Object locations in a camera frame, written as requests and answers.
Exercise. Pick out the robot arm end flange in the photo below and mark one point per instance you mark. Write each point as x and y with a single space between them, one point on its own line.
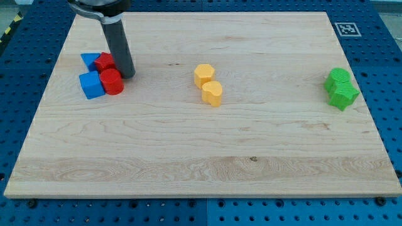
104 11

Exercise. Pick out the blue cube block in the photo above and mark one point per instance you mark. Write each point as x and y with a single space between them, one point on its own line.
91 85

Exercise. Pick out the yellow heart block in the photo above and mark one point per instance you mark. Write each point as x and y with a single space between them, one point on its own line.
212 93

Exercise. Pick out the wooden board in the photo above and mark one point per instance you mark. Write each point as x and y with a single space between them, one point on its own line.
273 136

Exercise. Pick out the yellow hexagon block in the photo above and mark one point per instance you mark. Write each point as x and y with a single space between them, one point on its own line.
203 73

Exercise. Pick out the red cylinder block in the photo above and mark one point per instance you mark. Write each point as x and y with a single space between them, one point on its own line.
111 81

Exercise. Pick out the red star block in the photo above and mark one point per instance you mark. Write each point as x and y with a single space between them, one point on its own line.
104 61

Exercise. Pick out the blue triangle block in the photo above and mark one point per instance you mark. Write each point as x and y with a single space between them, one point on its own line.
89 60

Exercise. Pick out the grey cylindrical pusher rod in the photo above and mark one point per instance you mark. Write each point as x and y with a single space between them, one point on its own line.
118 45

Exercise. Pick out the green star block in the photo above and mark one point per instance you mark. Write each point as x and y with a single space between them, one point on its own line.
342 95

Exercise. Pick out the green cylinder block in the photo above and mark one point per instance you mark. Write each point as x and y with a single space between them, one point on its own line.
336 75

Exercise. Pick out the white fiducial marker tag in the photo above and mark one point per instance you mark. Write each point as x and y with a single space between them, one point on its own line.
347 29

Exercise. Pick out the black bolt left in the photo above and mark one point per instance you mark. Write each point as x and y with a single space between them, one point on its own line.
32 203

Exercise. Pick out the black bolt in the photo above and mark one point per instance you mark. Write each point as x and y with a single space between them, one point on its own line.
380 201
32 203

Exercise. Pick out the black bolt right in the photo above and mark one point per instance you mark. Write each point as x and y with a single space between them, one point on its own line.
380 201

